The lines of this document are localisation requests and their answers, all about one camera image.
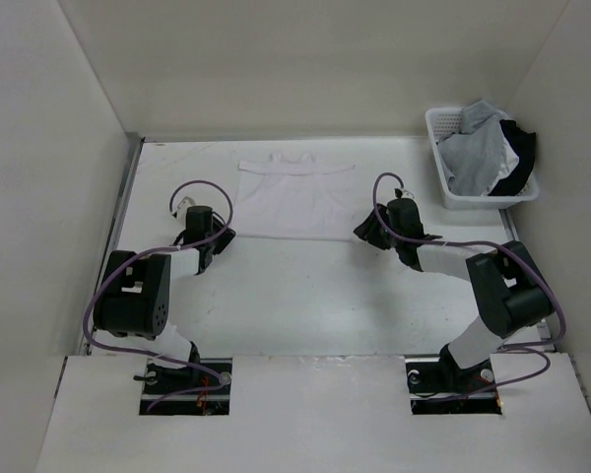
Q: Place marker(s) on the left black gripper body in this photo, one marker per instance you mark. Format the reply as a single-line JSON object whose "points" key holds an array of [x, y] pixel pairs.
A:
{"points": [[212, 233]]}

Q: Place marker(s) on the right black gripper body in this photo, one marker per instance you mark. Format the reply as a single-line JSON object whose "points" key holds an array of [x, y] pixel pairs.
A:
{"points": [[395, 232]]}

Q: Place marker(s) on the pale pink tank top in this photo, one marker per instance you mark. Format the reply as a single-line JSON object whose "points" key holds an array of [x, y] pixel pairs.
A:
{"points": [[303, 198]]}

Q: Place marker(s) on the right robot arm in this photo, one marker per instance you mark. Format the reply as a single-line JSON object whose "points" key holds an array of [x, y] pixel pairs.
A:
{"points": [[472, 262]]}

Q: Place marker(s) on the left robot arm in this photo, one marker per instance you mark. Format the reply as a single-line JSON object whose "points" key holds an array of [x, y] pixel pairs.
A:
{"points": [[132, 313]]}

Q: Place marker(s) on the grey tank top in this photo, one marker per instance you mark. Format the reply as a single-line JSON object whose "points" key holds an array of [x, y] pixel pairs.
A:
{"points": [[471, 157]]}

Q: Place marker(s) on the white tank top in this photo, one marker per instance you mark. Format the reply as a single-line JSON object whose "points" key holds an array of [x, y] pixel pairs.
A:
{"points": [[507, 165]]}

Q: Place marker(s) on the black tank top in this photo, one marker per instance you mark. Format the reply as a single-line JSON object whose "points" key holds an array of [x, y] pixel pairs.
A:
{"points": [[524, 145]]}

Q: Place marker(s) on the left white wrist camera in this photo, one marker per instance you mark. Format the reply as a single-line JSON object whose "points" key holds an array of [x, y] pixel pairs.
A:
{"points": [[181, 208]]}

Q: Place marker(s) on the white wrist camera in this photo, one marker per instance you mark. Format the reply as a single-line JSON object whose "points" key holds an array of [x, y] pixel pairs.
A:
{"points": [[402, 193], [181, 208]]}

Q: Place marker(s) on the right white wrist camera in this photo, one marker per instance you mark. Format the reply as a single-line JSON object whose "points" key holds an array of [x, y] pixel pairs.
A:
{"points": [[402, 193]]}

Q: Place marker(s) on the left metal table rail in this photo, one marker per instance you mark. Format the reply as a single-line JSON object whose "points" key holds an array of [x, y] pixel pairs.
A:
{"points": [[135, 144]]}

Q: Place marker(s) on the metal table rail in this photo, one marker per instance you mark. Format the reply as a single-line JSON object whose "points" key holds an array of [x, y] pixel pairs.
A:
{"points": [[135, 144], [519, 301]]}

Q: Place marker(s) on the right metal table rail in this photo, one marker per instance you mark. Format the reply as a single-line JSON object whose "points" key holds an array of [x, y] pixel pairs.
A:
{"points": [[519, 301]]}

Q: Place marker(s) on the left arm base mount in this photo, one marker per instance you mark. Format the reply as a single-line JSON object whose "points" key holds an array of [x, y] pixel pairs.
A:
{"points": [[170, 391]]}

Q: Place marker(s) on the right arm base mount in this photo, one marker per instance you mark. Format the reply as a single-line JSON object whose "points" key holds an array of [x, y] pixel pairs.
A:
{"points": [[436, 391]]}

